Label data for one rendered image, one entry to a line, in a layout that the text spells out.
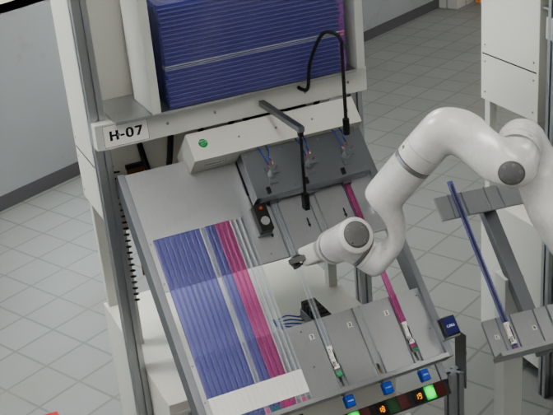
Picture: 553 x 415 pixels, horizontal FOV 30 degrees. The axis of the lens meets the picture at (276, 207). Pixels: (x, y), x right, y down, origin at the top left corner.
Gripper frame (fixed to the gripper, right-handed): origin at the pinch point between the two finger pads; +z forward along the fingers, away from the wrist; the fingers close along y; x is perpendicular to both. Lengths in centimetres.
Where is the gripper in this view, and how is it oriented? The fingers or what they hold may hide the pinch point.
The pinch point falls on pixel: (310, 258)
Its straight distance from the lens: 260.8
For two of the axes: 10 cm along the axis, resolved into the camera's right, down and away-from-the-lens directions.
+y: -9.1, 2.4, -3.5
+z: -3.0, 2.1, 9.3
